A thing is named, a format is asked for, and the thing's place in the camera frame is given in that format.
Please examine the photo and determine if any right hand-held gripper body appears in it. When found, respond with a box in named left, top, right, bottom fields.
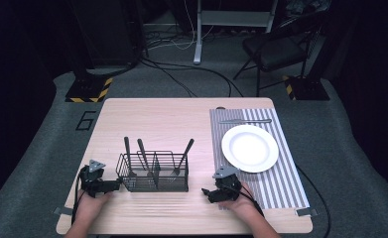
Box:
left=211, top=165, right=243, bottom=203

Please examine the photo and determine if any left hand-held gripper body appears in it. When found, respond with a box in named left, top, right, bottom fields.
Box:
left=78, top=159, right=116, bottom=198

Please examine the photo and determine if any black wire cutlery basket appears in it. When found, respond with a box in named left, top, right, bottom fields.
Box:
left=115, top=150, right=191, bottom=193

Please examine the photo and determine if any person's left hand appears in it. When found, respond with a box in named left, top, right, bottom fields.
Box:
left=76, top=189, right=114, bottom=222

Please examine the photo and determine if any person's right hand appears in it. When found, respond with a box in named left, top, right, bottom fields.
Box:
left=217, top=181, right=261, bottom=219

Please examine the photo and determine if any white round plate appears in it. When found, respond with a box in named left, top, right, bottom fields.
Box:
left=220, top=124, right=280, bottom=175

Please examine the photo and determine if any grey striped placemat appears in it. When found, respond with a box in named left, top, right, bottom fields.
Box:
left=208, top=107, right=312, bottom=210

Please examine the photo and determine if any grey table knife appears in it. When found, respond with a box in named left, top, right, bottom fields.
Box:
left=217, top=117, right=273, bottom=125

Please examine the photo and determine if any black base with hazard stripes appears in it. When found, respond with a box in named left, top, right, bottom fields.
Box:
left=282, top=74, right=331, bottom=101
left=65, top=75, right=114, bottom=104

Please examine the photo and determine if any black folding chair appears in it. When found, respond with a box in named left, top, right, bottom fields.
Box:
left=232, top=12, right=322, bottom=97

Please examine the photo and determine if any dark equipment cabinet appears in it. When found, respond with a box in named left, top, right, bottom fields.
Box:
left=69, top=0, right=149, bottom=68

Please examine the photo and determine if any white metal stand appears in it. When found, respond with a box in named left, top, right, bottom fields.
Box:
left=193, top=0, right=279, bottom=65

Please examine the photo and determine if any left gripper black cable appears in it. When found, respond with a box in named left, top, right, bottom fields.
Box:
left=69, top=166, right=89, bottom=227

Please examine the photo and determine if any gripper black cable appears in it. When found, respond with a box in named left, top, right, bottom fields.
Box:
left=219, top=183, right=265, bottom=218
left=69, top=166, right=89, bottom=227

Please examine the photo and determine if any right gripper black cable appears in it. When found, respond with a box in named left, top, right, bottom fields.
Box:
left=219, top=183, right=265, bottom=218

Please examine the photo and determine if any black-handled cutlery piece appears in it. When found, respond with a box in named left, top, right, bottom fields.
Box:
left=123, top=136, right=137, bottom=179
left=172, top=138, right=195, bottom=177
left=136, top=138, right=155, bottom=179

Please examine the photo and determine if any grey metal table bracket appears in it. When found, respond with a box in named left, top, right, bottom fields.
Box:
left=295, top=206, right=320, bottom=218
left=53, top=205, right=74, bottom=216

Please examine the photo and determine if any black cable beside table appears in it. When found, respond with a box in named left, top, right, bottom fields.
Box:
left=295, top=164, right=332, bottom=238

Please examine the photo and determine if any black floor cable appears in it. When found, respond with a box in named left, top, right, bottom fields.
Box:
left=138, top=57, right=245, bottom=99

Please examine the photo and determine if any white floor cable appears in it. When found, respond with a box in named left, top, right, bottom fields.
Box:
left=147, top=0, right=216, bottom=52

